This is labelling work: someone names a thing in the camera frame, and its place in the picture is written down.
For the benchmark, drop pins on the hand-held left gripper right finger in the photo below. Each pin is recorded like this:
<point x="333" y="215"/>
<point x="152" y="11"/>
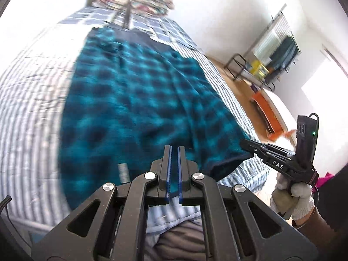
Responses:
<point x="180" y="168"/>

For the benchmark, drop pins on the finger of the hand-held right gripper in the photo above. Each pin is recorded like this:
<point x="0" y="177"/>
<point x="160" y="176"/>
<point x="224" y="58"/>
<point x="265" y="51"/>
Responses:
<point x="248" y="145"/>

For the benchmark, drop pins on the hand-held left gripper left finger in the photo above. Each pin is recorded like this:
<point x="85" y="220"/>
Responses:
<point x="169" y="168"/>

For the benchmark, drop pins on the teal plaid fleece jacket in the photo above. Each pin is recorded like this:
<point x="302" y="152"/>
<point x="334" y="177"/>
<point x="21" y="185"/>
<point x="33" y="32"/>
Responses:
<point x="136" y="100"/>

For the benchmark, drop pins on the person's right forearm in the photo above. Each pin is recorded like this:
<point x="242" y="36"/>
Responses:
<point x="312" y="223"/>

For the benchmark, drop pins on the black metal clothes rack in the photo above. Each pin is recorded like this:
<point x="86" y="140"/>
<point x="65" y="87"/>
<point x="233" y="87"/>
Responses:
<point x="234" y="57"/>

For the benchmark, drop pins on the row of dark hanging clothes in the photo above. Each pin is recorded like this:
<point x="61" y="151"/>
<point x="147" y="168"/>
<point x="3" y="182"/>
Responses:
<point x="285" y="51"/>

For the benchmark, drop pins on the person's right hand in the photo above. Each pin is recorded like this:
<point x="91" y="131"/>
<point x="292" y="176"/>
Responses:
<point x="303" y="198"/>

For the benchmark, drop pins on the magenta cloth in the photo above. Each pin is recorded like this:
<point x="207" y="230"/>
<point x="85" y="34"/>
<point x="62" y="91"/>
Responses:
<point x="326" y="180"/>

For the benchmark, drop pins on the orange and white furniture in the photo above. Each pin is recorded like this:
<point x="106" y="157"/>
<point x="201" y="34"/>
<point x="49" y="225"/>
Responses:
<point x="267" y="108"/>

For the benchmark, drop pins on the white lace cover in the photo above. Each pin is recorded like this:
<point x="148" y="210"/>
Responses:
<point x="282" y="111"/>

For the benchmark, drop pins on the grey garment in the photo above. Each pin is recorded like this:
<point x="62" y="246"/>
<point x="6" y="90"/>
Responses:
<point x="176" y="239"/>

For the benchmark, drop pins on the yellow crate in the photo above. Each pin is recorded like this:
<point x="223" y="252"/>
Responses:
<point x="257" y="66"/>

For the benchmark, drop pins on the green white striped towel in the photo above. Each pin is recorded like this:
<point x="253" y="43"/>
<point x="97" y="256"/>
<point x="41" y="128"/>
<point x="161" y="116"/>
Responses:
<point x="267" y="43"/>

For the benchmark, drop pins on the blue checked bed sheet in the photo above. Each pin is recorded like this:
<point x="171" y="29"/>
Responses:
<point x="174" y="32"/>

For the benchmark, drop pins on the blue white striped quilt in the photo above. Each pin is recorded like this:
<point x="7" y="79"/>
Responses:
<point x="27" y="114"/>

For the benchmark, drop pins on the black tripod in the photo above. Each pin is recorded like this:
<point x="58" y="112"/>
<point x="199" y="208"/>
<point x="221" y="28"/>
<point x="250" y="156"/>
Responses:
<point x="126" y="19"/>

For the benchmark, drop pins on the folded red floral quilt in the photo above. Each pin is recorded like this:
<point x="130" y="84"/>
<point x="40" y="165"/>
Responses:
<point x="148" y="8"/>

